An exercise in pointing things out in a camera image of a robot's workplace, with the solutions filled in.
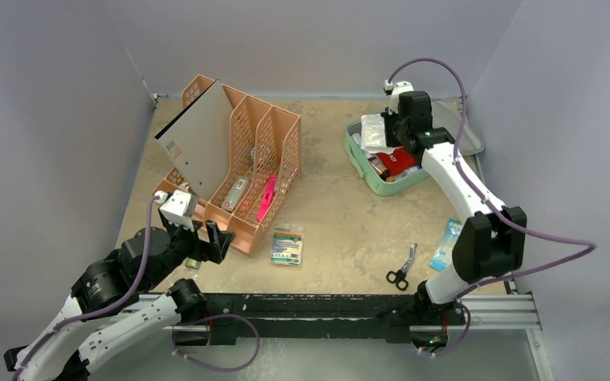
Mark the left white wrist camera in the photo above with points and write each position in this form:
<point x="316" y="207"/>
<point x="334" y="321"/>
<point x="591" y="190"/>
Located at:
<point x="176" y="209"/>

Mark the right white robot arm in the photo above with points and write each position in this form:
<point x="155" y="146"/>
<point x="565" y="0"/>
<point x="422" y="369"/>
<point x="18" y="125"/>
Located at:
<point x="487" y="248"/>

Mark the brown bottle orange cap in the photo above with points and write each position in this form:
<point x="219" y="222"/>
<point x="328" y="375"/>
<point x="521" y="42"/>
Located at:
<point x="381" y="169"/>

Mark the pink marker pen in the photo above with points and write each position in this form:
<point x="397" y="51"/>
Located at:
<point x="267" y="197"/>

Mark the mint green storage case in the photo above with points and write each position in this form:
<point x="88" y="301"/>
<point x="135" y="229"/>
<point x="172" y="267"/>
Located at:
<point x="446" y="113"/>

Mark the grey folder board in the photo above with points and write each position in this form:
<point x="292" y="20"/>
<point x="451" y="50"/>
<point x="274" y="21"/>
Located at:
<point x="197" y="139"/>

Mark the green orange dressing packet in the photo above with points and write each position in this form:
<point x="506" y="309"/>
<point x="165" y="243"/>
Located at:
<point x="287" y="245"/>

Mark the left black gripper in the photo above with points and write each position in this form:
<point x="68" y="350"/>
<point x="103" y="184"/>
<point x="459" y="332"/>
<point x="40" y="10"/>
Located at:
<point x="214" y="248"/>

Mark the black handled scissors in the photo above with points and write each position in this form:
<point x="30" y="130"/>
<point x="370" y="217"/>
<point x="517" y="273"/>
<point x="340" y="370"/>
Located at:
<point x="398" y="277"/>

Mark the small white plastic bottle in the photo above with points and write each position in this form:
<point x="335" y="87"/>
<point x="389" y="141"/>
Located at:
<point x="357" y="139"/>

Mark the blue wipes packet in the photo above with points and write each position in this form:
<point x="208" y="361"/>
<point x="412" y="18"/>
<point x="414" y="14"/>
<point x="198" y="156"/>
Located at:
<point x="442" y="257"/>

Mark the red first aid pouch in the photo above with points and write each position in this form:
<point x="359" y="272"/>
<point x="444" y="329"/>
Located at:
<point x="398" y="161"/>

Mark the white gauze pad packet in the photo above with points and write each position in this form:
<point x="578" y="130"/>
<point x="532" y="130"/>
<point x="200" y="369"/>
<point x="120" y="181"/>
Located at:
<point x="373" y="134"/>

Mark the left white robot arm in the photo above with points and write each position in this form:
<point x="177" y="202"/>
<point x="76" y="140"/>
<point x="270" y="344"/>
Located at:
<point x="80" y="339"/>

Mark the black table front rail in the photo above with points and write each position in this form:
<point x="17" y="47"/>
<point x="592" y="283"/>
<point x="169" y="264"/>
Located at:
<point x="388" y="317"/>

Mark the pink plastic desk organizer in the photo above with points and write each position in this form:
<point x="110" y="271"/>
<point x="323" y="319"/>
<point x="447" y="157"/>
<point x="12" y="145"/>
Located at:
<point x="264" y="140"/>

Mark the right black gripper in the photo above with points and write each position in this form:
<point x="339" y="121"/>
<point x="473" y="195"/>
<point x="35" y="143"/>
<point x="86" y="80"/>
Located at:
<point x="389" y="128"/>

